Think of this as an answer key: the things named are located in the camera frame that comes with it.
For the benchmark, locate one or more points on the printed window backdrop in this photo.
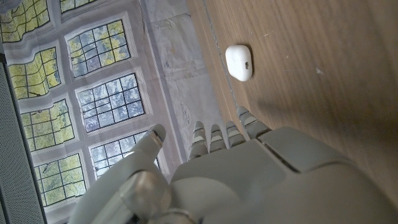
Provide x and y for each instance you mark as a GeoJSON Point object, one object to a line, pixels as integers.
{"type": "Point", "coordinates": [109, 93]}

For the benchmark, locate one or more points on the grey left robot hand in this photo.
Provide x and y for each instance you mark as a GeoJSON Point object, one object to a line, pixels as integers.
{"type": "Point", "coordinates": [248, 186]}

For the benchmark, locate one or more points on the perforated partition panel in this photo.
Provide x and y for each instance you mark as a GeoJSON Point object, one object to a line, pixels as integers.
{"type": "Point", "coordinates": [15, 161]}

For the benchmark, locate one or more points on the white earbuds case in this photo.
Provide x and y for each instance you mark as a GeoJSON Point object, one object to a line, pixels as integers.
{"type": "Point", "coordinates": [238, 63]}

